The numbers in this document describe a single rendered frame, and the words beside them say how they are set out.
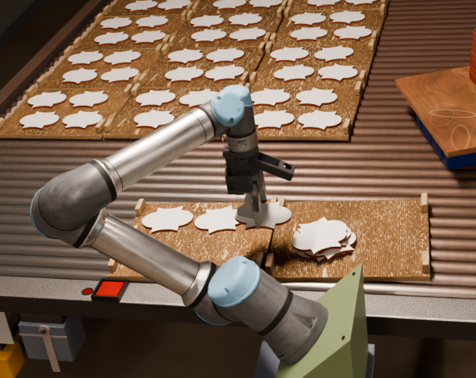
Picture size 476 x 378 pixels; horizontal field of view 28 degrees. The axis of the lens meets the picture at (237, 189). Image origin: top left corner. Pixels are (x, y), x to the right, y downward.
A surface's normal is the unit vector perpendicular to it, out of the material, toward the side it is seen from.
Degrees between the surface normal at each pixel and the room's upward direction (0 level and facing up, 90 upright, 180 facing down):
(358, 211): 0
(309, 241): 0
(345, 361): 90
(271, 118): 0
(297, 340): 62
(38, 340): 90
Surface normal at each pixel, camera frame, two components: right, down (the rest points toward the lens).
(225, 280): -0.72, -0.62
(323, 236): -0.13, -0.85
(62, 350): -0.24, 0.53
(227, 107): 0.37, -0.18
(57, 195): -0.41, -0.12
